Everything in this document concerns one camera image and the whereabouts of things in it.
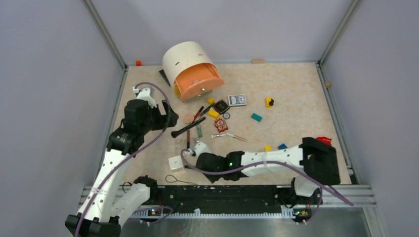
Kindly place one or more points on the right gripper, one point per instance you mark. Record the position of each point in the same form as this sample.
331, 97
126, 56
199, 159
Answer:
213, 178

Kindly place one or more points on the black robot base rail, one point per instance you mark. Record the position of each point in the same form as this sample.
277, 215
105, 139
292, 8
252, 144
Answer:
229, 200

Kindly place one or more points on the yellow block with black knob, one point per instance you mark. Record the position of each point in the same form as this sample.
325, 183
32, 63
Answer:
269, 102

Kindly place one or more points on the brown lip gloss tube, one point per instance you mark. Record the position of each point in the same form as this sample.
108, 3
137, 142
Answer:
188, 139

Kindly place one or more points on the small yellow block with cap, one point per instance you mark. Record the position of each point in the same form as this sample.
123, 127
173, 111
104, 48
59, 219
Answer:
210, 101

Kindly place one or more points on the black makeup brush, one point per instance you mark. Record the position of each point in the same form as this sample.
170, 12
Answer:
174, 134

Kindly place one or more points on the blue playing card box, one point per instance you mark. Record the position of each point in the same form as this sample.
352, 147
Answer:
237, 100

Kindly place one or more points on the teal block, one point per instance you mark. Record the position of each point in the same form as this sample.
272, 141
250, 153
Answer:
256, 117

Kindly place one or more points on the blue lego brick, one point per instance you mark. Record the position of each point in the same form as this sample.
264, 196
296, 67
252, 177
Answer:
282, 146

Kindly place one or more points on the clear plastic wrapper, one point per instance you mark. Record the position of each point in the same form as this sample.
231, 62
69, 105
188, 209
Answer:
183, 143

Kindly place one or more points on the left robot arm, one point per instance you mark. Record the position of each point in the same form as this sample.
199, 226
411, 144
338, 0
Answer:
100, 215

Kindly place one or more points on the black square compact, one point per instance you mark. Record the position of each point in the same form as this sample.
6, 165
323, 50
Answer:
221, 106

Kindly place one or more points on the green tube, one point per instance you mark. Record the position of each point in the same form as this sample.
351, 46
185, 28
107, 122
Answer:
199, 131

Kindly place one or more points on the white cosmetic box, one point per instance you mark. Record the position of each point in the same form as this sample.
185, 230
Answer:
176, 164

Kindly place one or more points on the red plastic horseshoe toy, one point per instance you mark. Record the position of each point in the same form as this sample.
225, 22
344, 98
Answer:
325, 140

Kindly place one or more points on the black lego plate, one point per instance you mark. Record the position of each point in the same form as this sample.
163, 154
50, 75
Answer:
163, 74

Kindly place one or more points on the white round drawer organizer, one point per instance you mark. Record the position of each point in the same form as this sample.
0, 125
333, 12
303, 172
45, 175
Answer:
185, 62

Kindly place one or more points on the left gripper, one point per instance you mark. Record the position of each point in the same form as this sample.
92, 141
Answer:
162, 118

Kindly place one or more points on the black wire loop tool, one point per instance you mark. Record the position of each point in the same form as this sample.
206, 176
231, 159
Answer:
172, 179

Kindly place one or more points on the silver small tube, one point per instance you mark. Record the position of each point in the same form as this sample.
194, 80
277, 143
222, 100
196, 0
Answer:
217, 135

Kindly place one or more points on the yellow cube block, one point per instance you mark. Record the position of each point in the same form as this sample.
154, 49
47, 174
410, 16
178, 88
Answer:
213, 114

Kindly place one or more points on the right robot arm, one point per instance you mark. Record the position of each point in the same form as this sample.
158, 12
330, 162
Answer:
314, 162

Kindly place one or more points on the pink makeup sponge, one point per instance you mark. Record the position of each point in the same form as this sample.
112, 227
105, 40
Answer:
188, 118

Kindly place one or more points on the black eyeliner pen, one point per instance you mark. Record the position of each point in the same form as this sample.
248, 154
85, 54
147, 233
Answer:
206, 110

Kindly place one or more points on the wooden block on ledge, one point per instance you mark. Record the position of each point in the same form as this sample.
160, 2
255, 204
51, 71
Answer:
257, 61

